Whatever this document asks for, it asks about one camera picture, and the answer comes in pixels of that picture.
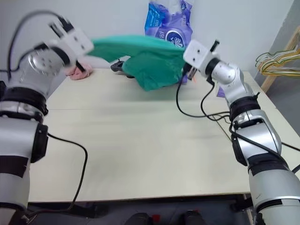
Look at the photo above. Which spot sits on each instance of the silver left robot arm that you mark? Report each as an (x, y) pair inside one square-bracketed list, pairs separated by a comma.
[(21, 145)]

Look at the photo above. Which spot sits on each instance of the black table frame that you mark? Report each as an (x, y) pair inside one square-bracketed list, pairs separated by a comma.
[(93, 208)]

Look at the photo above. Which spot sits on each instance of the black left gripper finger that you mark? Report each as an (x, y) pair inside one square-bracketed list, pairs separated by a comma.
[(80, 67)]

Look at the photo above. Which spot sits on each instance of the pink cloth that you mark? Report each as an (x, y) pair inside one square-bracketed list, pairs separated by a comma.
[(79, 72)]

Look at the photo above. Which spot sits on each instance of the small purple tissue pack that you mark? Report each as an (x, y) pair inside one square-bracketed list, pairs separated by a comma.
[(220, 92)]

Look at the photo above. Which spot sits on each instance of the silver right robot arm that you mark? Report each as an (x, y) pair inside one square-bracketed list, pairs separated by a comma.
[(260, 140)]

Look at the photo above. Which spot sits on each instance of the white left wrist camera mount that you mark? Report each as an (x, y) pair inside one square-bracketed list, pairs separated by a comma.
[(78, 42)]

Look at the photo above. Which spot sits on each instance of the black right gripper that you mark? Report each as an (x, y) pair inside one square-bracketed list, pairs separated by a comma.
[(188, 68)]

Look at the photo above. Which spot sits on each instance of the large purple tissue pack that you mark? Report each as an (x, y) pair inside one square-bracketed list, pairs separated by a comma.
[(164, 21)]

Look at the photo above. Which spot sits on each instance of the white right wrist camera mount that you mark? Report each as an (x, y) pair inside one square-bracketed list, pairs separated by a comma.
[(195, 54)]

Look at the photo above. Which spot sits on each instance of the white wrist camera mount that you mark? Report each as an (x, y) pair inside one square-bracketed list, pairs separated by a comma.
[(78, 42), (195, 54)]

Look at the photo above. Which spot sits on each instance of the green shorts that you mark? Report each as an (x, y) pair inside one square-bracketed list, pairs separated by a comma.
[(150, 65)]

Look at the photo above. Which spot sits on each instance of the wooden hanger rack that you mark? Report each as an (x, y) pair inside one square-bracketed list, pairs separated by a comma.
[(276, 68)]

